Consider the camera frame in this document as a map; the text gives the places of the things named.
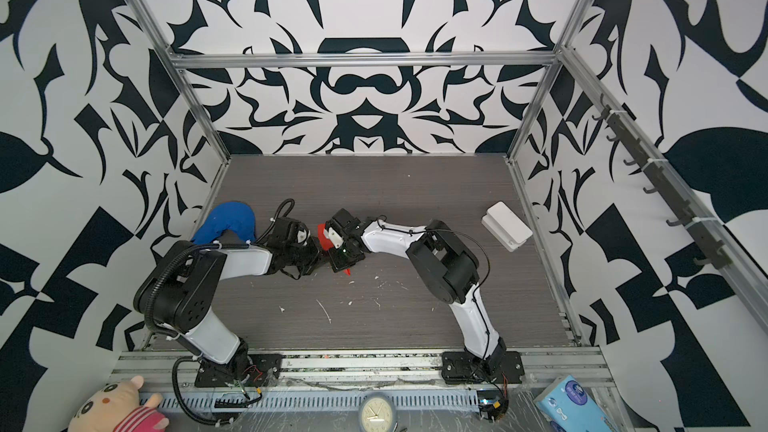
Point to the blue cloth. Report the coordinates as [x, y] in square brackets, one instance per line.
[233, 216]

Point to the blue tissue pack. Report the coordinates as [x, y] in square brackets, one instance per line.
[570, 408]

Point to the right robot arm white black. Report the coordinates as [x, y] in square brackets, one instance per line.
[439, 255]

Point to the pink plush toy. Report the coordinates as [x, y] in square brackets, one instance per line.
[116, 407]

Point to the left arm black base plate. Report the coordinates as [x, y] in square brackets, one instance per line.
[256, 370]

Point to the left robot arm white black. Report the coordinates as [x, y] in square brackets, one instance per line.
[176, 298]

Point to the black wall hook rack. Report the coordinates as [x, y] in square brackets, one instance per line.
[666, 183]

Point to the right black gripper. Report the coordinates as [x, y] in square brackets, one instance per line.
[337, 263]

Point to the white slotted cable duct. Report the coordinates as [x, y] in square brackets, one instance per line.
[330, 401]

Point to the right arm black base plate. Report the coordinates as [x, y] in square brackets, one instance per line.
[460, 368]

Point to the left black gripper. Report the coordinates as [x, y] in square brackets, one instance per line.
[316, 255]

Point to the white rectangular box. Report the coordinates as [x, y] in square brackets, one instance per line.
[511, 231]

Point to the red square paper sheet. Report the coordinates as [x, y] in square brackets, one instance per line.
[336, 253]

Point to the round analog clock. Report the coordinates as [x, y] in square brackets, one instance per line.
[377, 413]

